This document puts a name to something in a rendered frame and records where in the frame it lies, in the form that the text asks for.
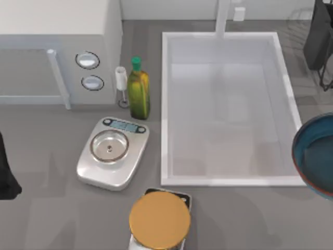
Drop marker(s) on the silver kitchen scale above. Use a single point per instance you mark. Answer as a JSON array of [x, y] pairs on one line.
[[113, 153]]

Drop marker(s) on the white sink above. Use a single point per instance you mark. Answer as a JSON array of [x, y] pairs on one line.
[[229, 109]]

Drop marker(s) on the white milk frother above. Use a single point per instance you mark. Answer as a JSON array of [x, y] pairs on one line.
[[121, 78]]

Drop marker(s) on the black kitchen scale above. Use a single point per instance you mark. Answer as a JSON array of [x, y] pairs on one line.
[[187, 198]]

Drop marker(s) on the small microwave knob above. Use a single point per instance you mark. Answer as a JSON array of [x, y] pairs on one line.
[[92, 82]]

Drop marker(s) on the jar with golden lid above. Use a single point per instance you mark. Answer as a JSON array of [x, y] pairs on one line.
[[159, 221]]

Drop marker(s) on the large microwave knob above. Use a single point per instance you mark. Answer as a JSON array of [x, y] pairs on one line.
[[87, 60]]

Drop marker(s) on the tall white tap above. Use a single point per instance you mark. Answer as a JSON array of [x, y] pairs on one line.
[[221, 18]]

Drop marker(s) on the blue bowl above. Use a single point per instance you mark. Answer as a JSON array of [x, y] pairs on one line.
[[314, 159]]

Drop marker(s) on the pale microwave oven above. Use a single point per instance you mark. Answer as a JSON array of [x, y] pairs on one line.
[[33, 31]]

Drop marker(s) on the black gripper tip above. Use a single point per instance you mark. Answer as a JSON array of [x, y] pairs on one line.
[[7, 172]]

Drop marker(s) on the black chair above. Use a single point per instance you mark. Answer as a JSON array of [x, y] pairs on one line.
[[318, 39]]

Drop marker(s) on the white wall socket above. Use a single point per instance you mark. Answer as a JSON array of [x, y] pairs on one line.
[[239, 13]]

